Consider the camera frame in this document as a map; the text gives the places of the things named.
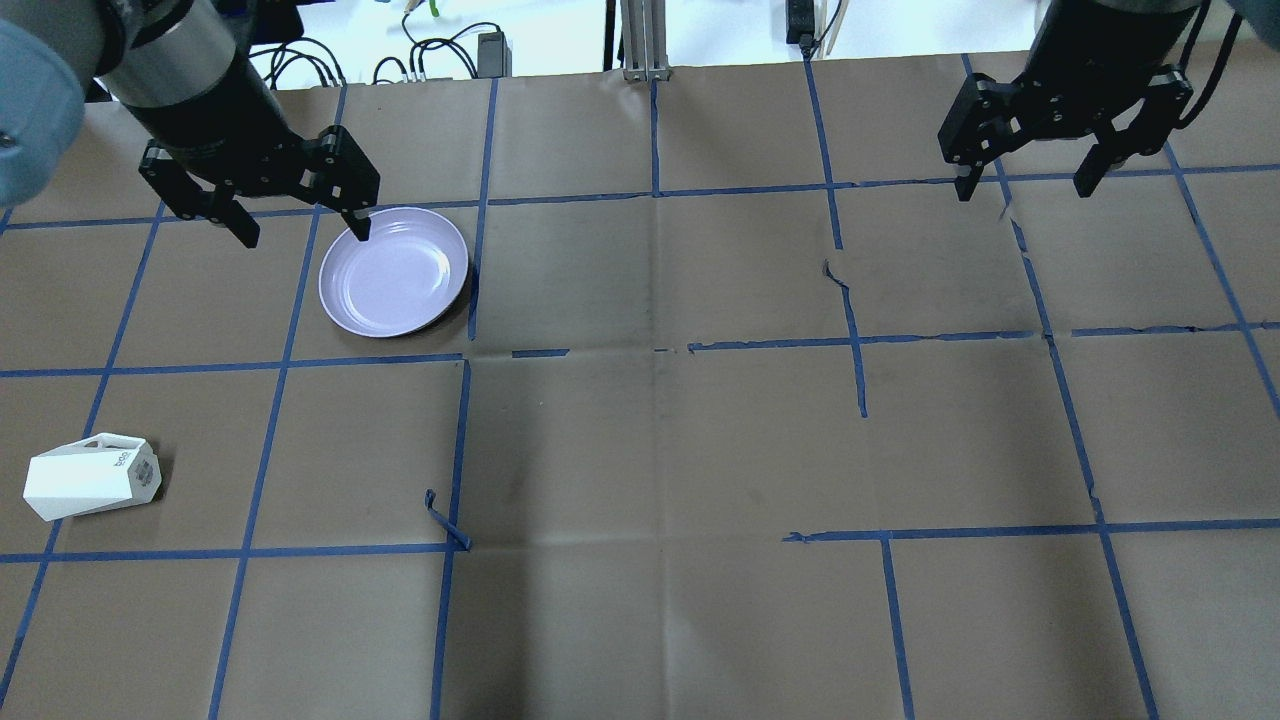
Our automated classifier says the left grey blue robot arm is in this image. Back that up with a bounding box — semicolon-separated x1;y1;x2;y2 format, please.
1;1;380;249

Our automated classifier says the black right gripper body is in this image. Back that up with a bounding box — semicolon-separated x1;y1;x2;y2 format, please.
937;64;1193;178

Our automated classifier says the lavender round plate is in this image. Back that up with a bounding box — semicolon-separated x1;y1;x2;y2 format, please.
317;208;471;340

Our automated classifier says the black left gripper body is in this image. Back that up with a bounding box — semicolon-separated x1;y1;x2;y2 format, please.
138;126;381;223

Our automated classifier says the white angular cup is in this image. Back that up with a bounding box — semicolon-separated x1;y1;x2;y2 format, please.
23;433;163;521

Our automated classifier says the aluminium frame post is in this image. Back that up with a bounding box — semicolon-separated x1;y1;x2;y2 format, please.
617;0;671;83

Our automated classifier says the black power adapter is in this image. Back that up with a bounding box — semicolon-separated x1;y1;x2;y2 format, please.
475;29;512;79

